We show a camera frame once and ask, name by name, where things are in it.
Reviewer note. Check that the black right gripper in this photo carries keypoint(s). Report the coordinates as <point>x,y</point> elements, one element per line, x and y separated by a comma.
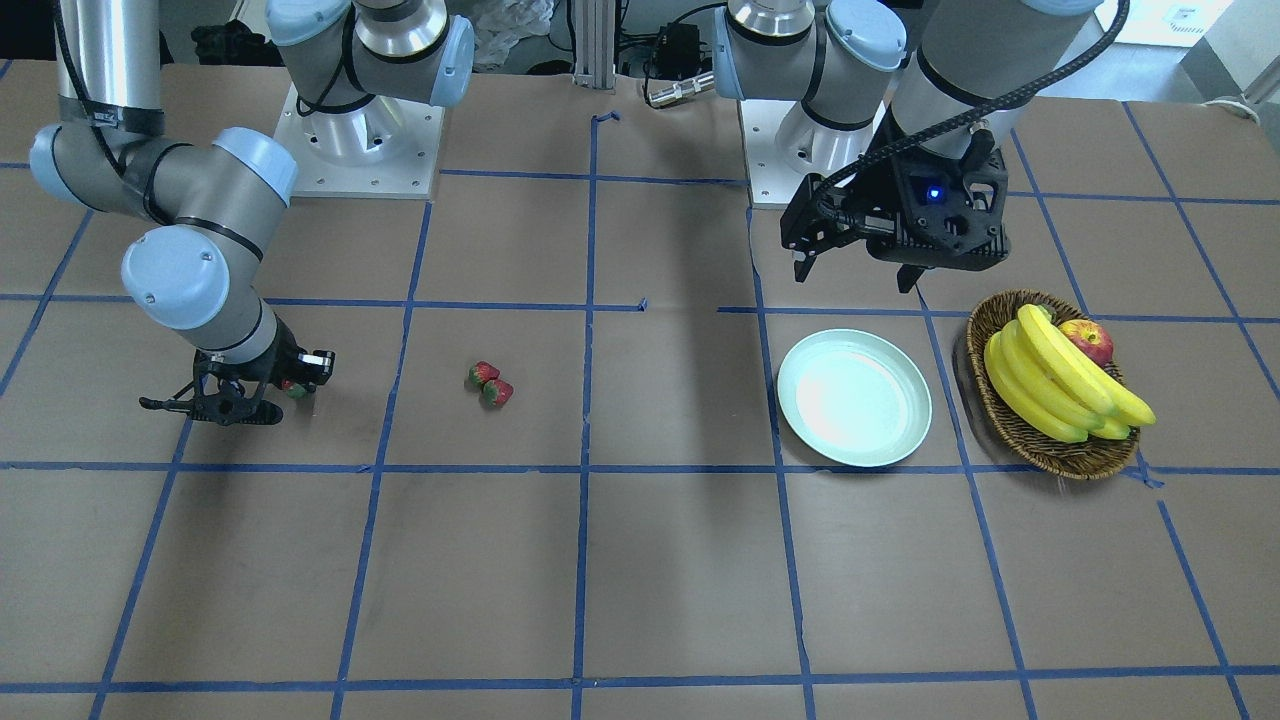
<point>268,364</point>

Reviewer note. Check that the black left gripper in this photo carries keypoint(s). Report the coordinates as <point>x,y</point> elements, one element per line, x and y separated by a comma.
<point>880,195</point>

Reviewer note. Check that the strawberry of pair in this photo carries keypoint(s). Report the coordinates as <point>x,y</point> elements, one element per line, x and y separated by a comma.
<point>481,373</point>
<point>496,392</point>

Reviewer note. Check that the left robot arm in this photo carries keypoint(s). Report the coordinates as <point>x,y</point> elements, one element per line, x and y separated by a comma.
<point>896,133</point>

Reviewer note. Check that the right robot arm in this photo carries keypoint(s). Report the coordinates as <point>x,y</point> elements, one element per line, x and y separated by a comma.
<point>216,209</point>

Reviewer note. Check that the light green plate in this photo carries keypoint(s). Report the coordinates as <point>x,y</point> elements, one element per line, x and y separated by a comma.
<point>854,397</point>

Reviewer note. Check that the yellow banana bunch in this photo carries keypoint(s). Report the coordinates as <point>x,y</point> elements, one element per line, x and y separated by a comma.
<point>1054,387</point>

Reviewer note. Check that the red yellow apple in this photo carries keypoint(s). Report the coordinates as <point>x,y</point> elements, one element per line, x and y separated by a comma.
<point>1091,338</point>

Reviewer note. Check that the black power adapter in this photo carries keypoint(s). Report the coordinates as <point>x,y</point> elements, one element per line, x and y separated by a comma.
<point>677,52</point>

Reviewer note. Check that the brown wicker basket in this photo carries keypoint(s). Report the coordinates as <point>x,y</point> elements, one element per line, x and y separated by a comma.
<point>998,429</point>

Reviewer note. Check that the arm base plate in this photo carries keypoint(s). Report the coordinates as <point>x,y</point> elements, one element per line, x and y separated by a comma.
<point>387,150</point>
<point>790,170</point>

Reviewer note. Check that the aluminium frame post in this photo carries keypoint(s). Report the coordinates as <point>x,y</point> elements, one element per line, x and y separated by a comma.
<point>594,43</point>

